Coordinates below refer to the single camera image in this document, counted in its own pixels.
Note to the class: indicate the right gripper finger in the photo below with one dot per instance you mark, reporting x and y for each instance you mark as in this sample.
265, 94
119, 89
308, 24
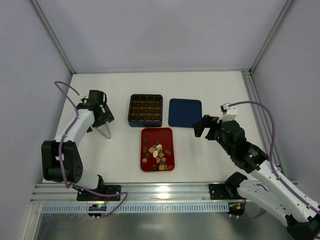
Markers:
199, 127
213, 134

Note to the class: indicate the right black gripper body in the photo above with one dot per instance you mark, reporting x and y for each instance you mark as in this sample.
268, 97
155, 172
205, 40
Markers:
210, 127

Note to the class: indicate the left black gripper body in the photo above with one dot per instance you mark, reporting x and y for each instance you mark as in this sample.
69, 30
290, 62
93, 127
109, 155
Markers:
104, 118

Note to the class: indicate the cream white chocolate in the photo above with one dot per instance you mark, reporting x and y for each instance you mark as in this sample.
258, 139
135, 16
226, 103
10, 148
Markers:
159, 147

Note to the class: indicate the red lacquer tray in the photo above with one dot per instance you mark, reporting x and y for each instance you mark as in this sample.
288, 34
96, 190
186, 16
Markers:
157, 150

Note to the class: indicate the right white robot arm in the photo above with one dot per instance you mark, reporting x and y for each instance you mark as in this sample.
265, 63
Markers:
294, 209

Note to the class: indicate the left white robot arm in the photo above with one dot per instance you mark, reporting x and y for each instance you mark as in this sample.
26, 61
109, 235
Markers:
61, 160

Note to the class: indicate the brown rectangular chocolate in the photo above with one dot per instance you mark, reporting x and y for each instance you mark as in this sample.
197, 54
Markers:
167, 152

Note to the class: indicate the white oval chocolate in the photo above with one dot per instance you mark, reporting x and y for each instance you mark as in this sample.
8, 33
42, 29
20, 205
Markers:
155, 153

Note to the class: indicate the dark blue box lid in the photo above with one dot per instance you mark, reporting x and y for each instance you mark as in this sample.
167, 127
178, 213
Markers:
183, 113

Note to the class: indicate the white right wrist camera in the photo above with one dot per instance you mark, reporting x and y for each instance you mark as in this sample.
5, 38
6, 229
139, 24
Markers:
229, 113

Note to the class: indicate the aluminium right rail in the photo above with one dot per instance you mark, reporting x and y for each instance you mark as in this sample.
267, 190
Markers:
261, 118

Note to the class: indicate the aluminium rail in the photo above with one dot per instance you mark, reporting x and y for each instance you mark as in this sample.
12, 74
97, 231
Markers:
261, 118
136, 192

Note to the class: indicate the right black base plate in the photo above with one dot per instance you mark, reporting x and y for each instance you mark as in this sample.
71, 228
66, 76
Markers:
223, 191

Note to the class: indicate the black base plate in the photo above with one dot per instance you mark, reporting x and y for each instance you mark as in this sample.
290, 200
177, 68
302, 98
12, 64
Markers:
223, 191
107, 193

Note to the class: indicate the slotted grey cable duct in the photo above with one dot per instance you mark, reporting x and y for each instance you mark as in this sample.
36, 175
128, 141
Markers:
130, 207

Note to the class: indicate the left frame post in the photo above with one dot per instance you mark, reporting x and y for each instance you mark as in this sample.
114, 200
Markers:
50, 32

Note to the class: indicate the frame post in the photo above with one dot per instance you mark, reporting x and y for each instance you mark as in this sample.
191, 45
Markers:
276, 27
50, 32

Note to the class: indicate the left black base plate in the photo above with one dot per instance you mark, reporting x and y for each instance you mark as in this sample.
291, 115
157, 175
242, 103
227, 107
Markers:
107, 193

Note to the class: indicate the aluminium front rail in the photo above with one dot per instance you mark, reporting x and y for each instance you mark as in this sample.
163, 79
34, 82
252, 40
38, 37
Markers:
136, 192

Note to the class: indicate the right frame post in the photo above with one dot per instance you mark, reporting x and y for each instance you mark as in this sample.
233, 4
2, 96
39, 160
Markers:
276, 27

